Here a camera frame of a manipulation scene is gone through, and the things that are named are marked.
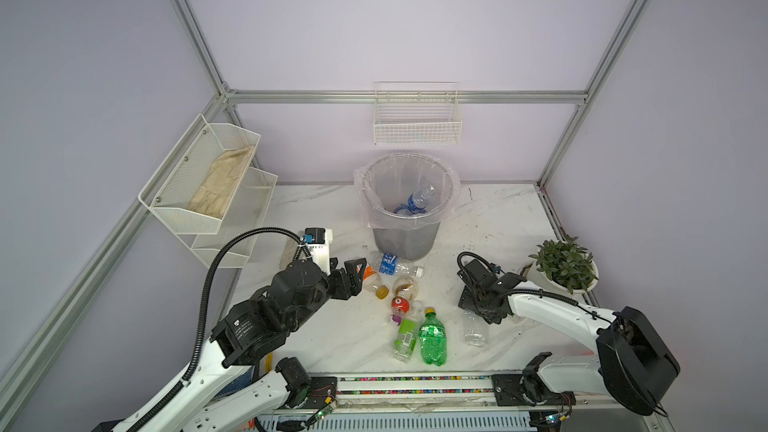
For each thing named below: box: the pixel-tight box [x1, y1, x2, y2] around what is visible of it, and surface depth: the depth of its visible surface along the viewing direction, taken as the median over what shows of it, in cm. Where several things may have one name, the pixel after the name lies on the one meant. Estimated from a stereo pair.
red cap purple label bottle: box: [391, 296, 410, 326], surface depth 86 cm
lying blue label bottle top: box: [366, 252, 424, 278], surface depth 93 cm
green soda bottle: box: [419, 308, 447, 367], surface depth 80 cm
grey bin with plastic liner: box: [353, 151, 461, 263], surface depth 92 cm
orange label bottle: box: [362, 264, 389, 300], surface depth 93 cm
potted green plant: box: [520, 235, 599, 294], surface depth 80 cm
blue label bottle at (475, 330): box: [463, 310, 490, 348], surface depth 83 cm
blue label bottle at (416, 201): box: [394, 185, 435, 215], surface depth 97 cm
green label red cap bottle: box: [393, 301, 426, 363], surface depth 81 cm
